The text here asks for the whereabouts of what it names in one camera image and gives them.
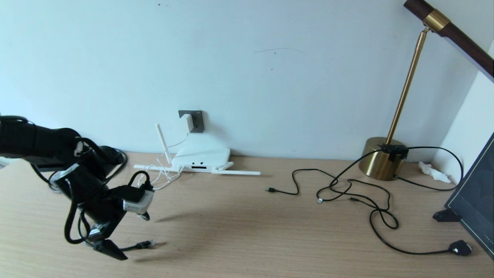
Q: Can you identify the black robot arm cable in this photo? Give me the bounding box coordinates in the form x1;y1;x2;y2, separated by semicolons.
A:
29;162;152;245

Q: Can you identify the crumpled white tissue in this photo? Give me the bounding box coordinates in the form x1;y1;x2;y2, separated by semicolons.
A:
418;161;451;183

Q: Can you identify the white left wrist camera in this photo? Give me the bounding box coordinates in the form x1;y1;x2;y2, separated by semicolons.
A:
123;188;155;215

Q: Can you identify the black silver-tipped cable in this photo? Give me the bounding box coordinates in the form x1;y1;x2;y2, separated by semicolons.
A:
316;149;386;203

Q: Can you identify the black ethernet cable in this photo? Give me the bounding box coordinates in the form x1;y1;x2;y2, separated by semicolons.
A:
48;149;157;251

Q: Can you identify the small black inline box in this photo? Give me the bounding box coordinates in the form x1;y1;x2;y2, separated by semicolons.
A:
380;143;409;161

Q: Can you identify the black USB cable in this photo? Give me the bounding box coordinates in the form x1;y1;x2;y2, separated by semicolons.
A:
266;169;390;211

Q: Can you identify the dark monitor with stand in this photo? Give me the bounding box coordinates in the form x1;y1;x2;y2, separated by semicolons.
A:
445;131;494;260

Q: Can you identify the white wifi router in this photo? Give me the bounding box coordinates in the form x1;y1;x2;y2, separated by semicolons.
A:
134;124;262;176

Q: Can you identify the brass desk lamp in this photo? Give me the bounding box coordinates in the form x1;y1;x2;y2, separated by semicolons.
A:
359;0;494;181

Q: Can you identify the grey wall socket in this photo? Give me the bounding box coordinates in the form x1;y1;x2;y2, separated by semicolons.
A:
178;110;204;133

